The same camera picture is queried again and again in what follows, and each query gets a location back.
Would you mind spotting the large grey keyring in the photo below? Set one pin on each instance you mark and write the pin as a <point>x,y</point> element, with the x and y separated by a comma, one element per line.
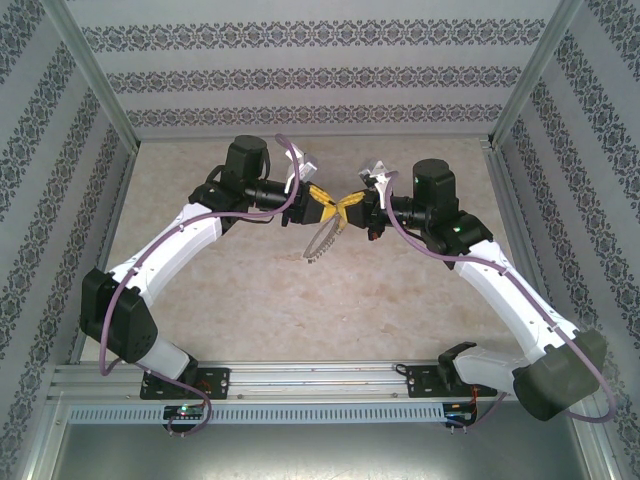
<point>325,245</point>

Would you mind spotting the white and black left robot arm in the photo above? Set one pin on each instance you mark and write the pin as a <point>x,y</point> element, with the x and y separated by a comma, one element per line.
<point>170,245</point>

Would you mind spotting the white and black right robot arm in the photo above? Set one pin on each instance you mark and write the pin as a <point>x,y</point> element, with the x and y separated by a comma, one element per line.
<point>505,285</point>

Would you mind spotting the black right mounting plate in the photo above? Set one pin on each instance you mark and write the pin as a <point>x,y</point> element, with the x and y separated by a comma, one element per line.
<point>422,382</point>

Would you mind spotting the black mounting plate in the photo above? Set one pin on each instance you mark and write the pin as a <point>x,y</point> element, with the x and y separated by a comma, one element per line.
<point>422,382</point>
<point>212,382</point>

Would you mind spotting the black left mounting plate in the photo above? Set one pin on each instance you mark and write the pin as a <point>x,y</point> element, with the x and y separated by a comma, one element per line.
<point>212,382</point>

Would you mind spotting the right circuit board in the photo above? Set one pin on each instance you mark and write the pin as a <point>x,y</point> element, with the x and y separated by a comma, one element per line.
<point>460,415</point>

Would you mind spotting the circuit board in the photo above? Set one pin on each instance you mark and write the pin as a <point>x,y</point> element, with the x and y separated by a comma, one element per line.
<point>185,411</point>
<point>460,415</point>

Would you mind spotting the grey metal sheet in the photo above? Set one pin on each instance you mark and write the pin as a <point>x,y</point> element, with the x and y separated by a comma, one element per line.
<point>320,455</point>

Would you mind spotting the left circuit board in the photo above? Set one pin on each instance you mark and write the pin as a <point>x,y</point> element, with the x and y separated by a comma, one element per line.
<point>185,411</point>

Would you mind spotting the aluminium side rail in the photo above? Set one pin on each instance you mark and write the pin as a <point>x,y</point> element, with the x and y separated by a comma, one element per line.
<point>111,225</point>
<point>515,200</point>

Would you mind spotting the aluminium frame post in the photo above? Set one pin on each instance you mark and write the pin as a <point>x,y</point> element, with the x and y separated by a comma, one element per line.
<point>533,75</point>
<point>95,75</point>

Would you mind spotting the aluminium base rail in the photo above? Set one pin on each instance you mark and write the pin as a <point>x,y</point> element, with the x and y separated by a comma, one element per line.
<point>320,380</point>

